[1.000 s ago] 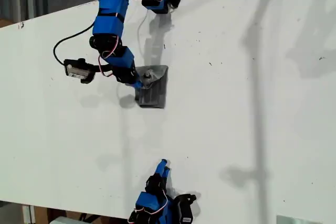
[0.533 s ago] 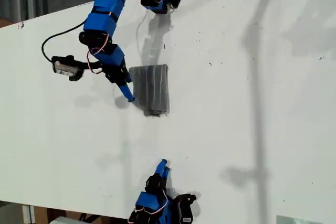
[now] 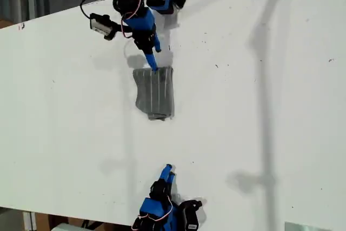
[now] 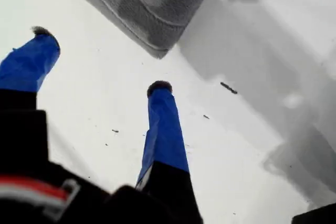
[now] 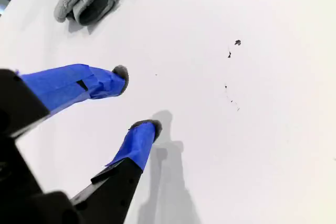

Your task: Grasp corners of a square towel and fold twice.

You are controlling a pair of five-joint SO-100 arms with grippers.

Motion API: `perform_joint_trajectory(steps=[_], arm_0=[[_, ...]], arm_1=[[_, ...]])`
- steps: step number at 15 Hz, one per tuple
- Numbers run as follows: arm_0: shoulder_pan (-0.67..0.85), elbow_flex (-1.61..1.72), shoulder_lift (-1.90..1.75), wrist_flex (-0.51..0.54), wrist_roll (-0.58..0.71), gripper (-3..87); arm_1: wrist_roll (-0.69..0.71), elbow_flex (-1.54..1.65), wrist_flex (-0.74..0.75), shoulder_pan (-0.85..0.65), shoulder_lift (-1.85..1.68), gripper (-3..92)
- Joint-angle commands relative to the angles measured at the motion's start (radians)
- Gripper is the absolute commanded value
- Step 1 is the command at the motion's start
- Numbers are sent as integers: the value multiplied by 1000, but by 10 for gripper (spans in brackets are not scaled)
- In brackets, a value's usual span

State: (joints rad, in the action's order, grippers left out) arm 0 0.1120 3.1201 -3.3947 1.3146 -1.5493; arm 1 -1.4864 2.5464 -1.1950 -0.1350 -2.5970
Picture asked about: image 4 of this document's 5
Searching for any grey white-striped square towel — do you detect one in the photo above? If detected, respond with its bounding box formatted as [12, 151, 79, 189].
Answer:
[52, 0, 221, 59]

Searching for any small black scrap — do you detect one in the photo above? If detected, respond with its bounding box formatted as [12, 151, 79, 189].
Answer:
[219, 81, 239, 95]

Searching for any red white servo wire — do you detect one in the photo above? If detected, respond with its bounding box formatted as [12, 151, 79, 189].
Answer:
[0, 174, 81, 216]

